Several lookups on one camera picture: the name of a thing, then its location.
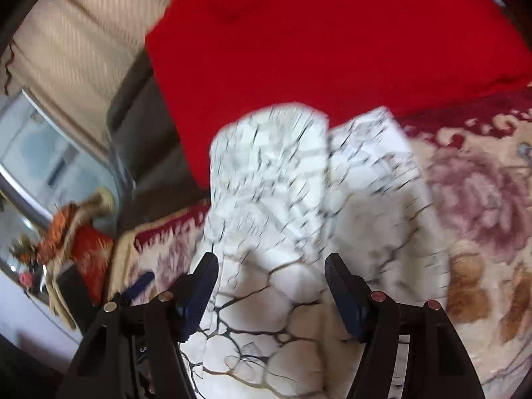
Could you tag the dark grey headboard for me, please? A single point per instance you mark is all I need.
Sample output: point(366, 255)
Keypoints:
point(158, 153)

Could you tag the white crackle-print garment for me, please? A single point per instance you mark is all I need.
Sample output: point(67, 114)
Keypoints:
point(291, 199)

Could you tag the beige striped curtain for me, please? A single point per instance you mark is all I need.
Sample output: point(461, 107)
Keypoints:
point(83, 41)

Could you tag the red bed sheet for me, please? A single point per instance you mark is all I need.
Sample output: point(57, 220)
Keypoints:
point(332, 41)

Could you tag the red patterned cushion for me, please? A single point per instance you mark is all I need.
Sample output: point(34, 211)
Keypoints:
point(92, 257)

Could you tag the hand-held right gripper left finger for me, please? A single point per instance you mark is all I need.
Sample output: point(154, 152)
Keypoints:
point(199, 295)

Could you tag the window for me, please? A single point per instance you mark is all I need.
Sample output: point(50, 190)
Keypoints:
point(41, 153)

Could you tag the floral red beige blanket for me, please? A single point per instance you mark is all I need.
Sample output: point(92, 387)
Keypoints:
point(478, 195)

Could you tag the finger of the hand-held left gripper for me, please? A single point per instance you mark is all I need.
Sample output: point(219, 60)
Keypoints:
point(139, 286)

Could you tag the small pink ornament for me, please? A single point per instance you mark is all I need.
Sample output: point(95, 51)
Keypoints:
point(27, 279)

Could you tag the orange patterned cloth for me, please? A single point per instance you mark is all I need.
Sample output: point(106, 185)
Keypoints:
point(60, 228)

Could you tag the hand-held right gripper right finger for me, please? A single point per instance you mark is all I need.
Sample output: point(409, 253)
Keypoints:
point(345, 299)

